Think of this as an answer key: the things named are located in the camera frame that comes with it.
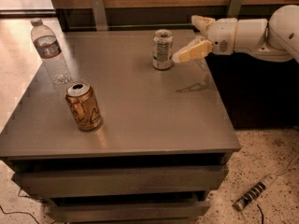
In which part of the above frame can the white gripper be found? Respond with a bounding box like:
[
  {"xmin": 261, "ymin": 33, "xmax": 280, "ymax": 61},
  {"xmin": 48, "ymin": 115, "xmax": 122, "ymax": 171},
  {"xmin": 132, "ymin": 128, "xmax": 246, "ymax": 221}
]
[{"xmin": 172, "ymin": 15, "xmax": 237, "ymax": 63}]

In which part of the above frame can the white green 7up can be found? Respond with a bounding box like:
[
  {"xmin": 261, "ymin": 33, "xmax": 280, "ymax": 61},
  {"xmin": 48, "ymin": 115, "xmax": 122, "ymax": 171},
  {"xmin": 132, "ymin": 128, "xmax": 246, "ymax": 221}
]
[{"xmin": 152, "ymin": 29, "xmax": 173, "ymax": 70}]

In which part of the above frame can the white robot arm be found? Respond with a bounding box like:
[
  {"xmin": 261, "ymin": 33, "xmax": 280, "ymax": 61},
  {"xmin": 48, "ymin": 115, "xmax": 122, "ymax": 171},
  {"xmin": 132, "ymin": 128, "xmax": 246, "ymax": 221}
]
[{"xmin": 173, "ymin": 5, "xmax": 299, "ymax": 63}]

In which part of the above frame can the gold soda can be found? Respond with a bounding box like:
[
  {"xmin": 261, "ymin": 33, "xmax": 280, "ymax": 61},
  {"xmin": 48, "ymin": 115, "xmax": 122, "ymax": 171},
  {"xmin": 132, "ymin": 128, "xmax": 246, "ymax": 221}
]
[{"xmin": 65, "ymin": 80, "xmax": 102, "ymax": 131}]

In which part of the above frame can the grey drawer cabinet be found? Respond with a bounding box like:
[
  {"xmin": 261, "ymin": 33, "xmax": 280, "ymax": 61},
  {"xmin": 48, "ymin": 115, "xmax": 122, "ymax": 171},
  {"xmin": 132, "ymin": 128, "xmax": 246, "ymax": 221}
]
[{"xmin": 0, "ymin": 31, "xmax": 240, "ymax": 224}]

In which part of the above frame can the clear plastic water bottle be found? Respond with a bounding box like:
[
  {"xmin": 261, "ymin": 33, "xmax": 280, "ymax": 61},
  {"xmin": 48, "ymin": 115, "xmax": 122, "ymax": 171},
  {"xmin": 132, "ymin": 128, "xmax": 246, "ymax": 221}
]
[{"xmin": 31, "ymin": 18, "xmax": 71, "ymax": 85}]

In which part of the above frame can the upper grey drawer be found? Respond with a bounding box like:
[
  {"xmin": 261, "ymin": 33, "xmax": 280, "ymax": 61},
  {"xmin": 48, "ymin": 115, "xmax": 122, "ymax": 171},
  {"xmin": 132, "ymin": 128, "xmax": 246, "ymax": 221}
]
[{"xmin": 13, "ymin": 165, "xmax": 228, "ymax": 198}]

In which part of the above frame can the grey drawer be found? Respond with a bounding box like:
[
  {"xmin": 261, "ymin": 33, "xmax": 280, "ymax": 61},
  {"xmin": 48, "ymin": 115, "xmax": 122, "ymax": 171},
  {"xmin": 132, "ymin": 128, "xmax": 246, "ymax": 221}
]
[
  {"xmin": 13, "ymin": 165, "xmax": 228, "ymax": 198},
  {"xmin": 46, "ymin": 202, "xmax": 210, "ymax": 222}
]

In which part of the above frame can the white power strip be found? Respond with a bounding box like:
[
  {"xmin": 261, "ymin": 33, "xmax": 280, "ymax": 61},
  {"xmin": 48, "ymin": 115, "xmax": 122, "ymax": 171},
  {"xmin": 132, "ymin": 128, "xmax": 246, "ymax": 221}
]
[{"xmin": 233, "ymin": 175, "xmax": 278, "ymax": 211}]

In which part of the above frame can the lower grey drawer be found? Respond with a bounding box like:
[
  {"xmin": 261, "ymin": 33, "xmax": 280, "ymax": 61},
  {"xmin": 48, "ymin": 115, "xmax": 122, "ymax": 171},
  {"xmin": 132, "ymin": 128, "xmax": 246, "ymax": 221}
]
[{"xmin": 46, "ymin": 202, "xmax": 210, "ymax": 222}]

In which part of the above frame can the right metal wall bracket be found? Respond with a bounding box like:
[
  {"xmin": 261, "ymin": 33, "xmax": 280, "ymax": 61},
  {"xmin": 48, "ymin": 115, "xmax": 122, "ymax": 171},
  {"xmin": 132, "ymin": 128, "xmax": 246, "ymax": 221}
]
[{"xmin": 226, "ymin": 0, "xmax": 243, "ymax": 18}]

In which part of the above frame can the metal wall bracket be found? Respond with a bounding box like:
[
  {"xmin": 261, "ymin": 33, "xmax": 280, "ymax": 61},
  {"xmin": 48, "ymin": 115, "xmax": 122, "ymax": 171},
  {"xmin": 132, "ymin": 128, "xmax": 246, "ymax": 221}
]
[
  {"xmin": 91, "ymin": 0, "xmax": 108, "ymax": 31},
  {"xmin": 226, "ymin": 0, "xmax": 243, "ymax": 18}
]

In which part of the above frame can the horizontal metal rail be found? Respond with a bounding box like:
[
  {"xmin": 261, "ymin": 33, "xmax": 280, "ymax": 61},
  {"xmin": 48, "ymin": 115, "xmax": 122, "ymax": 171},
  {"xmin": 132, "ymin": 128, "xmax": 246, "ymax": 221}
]
[{"xmin": 68, "ymin": 23, "xmax": 194, "ymax": 31}]

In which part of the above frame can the left metal wall bracket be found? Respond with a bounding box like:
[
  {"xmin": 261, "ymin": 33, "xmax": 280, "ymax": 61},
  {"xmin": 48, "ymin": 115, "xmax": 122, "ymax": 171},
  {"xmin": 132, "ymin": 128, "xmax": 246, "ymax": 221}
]
[{"xmin": 91, "ymin": 0, "xmax": 108, "ymax": 31}]

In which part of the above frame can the white power strip cord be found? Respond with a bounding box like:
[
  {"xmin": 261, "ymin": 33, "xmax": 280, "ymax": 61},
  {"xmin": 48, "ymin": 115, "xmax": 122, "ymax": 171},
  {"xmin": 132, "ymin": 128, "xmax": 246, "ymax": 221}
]
[{"xmin": 274, "ymin": 154, "xmax": 299, "ymax": 178}]

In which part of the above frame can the black floor cable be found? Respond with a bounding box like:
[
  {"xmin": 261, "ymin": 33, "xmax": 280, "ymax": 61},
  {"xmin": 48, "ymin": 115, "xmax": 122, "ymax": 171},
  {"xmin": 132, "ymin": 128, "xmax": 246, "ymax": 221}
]
[{"xmin": 0, "ymin": 189, "xmax": 48, "ymax": 224}]

